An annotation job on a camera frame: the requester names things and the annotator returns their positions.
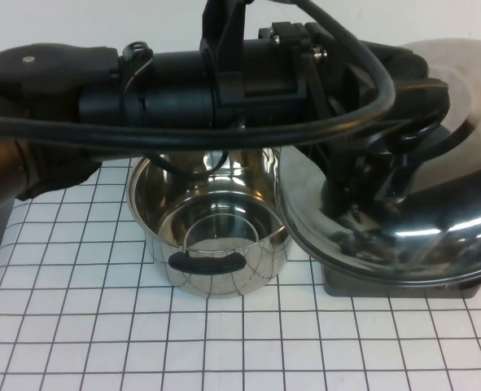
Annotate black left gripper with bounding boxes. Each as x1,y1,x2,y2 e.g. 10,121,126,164
304,40,440,204

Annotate thick black cable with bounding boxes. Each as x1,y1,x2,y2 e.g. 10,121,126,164
0,0,396,154

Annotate steel pot lid black knob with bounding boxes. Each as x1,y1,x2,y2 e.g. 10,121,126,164
276,36,481,286

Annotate stainless steel cooking pot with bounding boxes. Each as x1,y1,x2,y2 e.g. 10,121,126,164
126,146,293,301

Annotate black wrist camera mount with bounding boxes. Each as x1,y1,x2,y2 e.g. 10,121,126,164
199,0,261,101

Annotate black tray wire lid rack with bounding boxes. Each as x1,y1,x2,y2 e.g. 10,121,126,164
321,264,481,301

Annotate thin black cable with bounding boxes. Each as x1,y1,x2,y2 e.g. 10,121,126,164
146,149,230,181

